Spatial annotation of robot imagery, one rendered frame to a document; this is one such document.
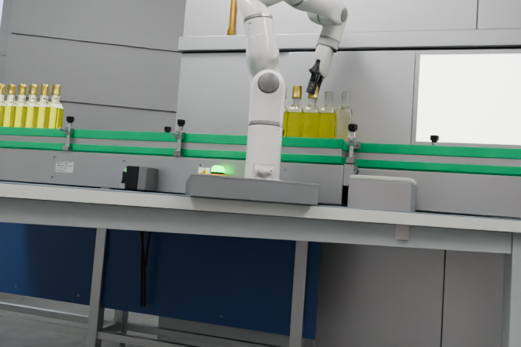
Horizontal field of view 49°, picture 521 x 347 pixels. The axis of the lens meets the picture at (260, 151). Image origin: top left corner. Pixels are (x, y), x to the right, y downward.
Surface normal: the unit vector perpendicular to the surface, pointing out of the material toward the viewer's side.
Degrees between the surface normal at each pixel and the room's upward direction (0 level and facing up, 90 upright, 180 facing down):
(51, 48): 90
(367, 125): 90
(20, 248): 90
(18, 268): 90
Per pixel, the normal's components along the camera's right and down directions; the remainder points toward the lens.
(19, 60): 0.17, -0.07
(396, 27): -0.32, -0.10
